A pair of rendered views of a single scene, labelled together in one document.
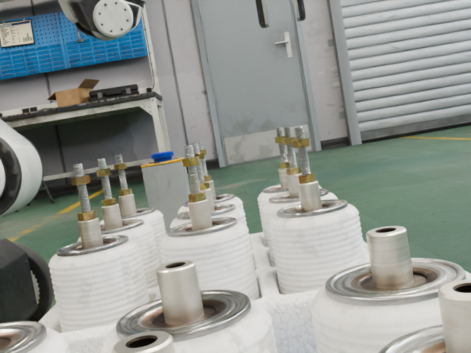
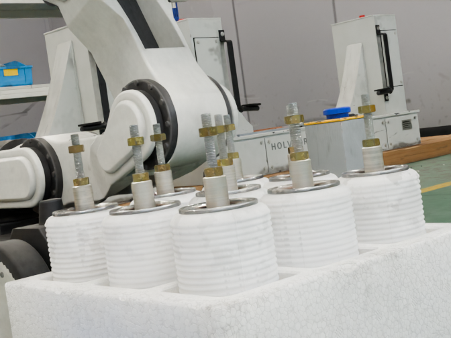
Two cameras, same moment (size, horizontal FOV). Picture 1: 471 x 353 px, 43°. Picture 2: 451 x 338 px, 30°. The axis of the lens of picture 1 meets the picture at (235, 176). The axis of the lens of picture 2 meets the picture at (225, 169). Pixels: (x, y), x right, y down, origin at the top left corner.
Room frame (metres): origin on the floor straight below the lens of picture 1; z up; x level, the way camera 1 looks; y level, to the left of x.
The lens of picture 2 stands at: (0.12, -0.68, 0.33)
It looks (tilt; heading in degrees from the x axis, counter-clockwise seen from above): 3 degrees down; 49
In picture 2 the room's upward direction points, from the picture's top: 8 degrees counter-clockwise
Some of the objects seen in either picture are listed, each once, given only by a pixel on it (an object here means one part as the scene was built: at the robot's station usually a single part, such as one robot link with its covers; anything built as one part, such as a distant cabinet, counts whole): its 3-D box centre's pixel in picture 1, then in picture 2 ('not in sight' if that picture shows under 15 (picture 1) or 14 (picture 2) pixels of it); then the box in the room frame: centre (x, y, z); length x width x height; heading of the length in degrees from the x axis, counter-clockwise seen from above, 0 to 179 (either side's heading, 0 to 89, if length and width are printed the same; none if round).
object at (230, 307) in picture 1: (184, 316); not in sight; (0.32, 0.04, 0.25); 0.08 x 0.08 x 0.01
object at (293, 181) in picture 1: (296, 186); (301, 176); (0.74, -0.07, 0.26); 0.02 x 0.02 x 0.03
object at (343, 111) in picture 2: (162, 157); (337, 115); (1.03, 0.12, 0.32); 0.04 x 0.04 x 0.02
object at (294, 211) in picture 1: (312, 209); (218, 206); (0.63, -0.07, 0.25); 0.08 x 0.08 x 0.01
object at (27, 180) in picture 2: not in sight; (54, 172); (0.94, 0.78, 0.28); 0.21 x 0.20 x 0.13; 91
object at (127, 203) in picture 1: (127, 206); (233, 171); (0.86, 0.16, 0.26); 0.02 x 0.02 x 0.03
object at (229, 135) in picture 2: (123, 180); (230, 142); (0.86, 0.16, 0.30); 0.01 x 0.01 x 0.08
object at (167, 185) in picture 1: (179, 249); (352, 227); (1.03, 0.12, 0.16); 0.07 x 0.07 x 0.31; 0
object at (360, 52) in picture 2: not in sight; (282, 92); (3.17, 2.32, 0.45); 1.51 x 0.57 x 0.74; 1
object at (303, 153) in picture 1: (304, 162); (211, 153); (0.63, -0.07, 0.30); 0.01 x 0.01 x 0.08
